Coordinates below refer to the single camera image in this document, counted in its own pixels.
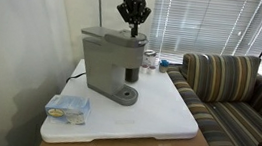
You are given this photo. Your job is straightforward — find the glass jar with metal lid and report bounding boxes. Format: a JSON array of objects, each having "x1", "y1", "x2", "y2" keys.
[{"x1": 142, "y1": 49, "x2": 158, "y2": 69}]

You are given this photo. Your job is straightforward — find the coffee pod with red foil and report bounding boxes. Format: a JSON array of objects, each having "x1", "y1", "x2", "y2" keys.
[
  {"x1": 146, "y1": 64, "x2": 157, "y2": 76},
  {"x1": 139, "y1": 63, "x2": 149, "y2": 74}
]

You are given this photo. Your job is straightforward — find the blue spiky ball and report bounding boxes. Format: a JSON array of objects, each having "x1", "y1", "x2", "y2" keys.
[{"x1": 159, "y1": 58, "x2": 171, "y2": 68}]

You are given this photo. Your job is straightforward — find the black power cable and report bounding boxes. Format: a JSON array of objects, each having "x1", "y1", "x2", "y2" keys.
[{"x1": 64, "y1": 69, "x2": 87, "y2": 87}]

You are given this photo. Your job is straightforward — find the white window blinds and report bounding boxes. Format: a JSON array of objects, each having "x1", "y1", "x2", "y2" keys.
[{"x1": 145, "y1": 0, "x2": 262, "y2": 83}]

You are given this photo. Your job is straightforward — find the grey coffee machine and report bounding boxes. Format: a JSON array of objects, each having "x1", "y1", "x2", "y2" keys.
[{"x1": 72, "y1": 24, "x2": 150, "y2": 108}]

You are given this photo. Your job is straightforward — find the blue and yellow packet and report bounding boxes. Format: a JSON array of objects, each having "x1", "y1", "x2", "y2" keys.
[{"x1": 42, "y1": 92, "x2": 94, "y2": 128}]

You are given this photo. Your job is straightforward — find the striped fabric sofa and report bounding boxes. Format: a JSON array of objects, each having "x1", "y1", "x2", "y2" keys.
[{"x1": 156, "y1": 45, "x2": 262, "y2": 146}]

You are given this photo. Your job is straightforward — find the small grey cup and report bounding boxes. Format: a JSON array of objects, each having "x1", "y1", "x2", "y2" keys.
[{"x1": 157, "y1": 63, "x2": 169, "y2": 74}]

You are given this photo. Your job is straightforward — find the thin metal pole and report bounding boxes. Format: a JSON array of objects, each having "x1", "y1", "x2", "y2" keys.
[{"x1": 91, "y1": 0, "x2": 107, "y2": 28}]

